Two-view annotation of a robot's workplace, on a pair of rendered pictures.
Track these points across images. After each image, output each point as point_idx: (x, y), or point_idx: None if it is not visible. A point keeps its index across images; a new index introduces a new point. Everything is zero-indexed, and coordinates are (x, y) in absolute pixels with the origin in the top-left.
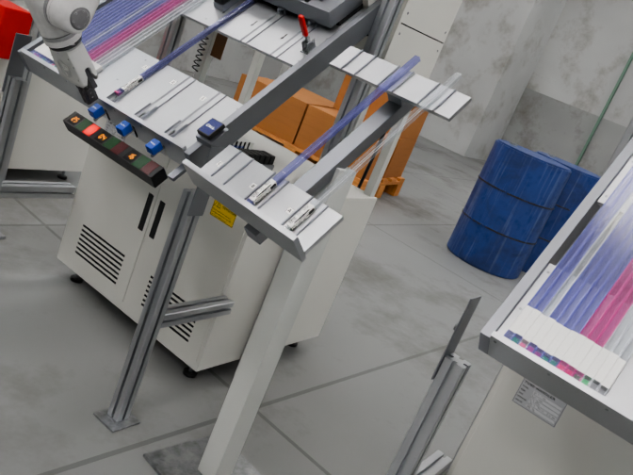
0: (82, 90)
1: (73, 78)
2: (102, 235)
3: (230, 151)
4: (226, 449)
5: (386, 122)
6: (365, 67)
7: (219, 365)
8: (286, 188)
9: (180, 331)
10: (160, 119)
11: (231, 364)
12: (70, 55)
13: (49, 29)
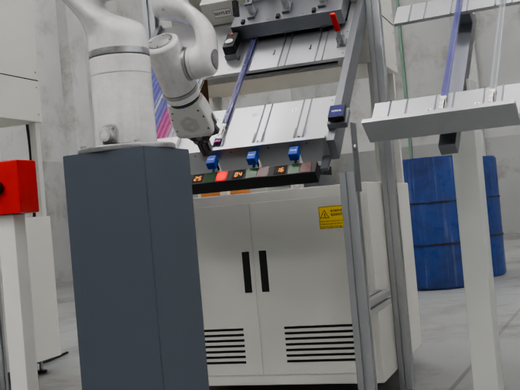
0: (203, 141)
1: (200, 130)
2: (205, 326)
3: (381, 106)
4: (497, 378)
5: (471, 37)
6: (426, 10)
7: (379, 389)
8: (457, 96)
9: (346, 356)
10: (275, 138)
11: (386, 386)
12: (200, 104)
13: (183, 86)
